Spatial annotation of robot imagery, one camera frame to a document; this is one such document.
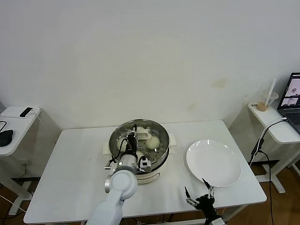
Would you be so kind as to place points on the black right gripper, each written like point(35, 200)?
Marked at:
point(206, 205)

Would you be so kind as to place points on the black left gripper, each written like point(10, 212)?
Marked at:
point(132, 145)

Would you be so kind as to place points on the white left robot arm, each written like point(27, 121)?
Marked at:
point(122, 185)

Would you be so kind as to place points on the stainless steel steamer basket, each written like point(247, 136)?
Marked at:
point(160, 162)

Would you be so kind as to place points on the white round plate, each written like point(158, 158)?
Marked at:
point(213, 161)

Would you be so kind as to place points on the white table underframe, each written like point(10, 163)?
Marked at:
point(234, 211)

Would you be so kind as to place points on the cream electric cooker base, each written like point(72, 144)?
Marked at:
point(152, 177)

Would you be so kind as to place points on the white side table with laptop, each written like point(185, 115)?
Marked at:
point(269, 119)

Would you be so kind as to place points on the clear plastic drink cup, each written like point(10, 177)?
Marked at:
point(263, 106)

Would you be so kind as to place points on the black smartphone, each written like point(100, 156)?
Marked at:
point(26, 112)

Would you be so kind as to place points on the white side table with phone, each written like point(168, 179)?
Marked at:
point(23, 127)

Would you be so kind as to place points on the dark grey open laptop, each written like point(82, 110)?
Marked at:
point(293, 117)

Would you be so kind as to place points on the flat white box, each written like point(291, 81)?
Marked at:
point(9, 112)

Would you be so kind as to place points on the black soft pouch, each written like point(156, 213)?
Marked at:
point(5, 138)

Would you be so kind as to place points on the white drinking straw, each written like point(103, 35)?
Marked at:
point(273, 85)

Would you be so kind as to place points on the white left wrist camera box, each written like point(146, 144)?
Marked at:
point(145, 165)

